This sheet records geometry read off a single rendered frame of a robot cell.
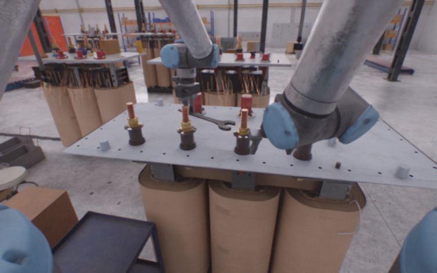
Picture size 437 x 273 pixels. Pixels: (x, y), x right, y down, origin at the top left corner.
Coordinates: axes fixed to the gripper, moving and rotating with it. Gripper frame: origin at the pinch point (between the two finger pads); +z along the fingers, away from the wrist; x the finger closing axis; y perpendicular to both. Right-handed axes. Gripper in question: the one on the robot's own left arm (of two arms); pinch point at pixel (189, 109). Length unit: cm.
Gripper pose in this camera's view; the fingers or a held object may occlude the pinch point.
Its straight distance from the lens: 117.2
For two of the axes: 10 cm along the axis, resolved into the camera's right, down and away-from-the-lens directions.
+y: 7.8, 2.8, -5.6
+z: 0.1, 8.9, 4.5
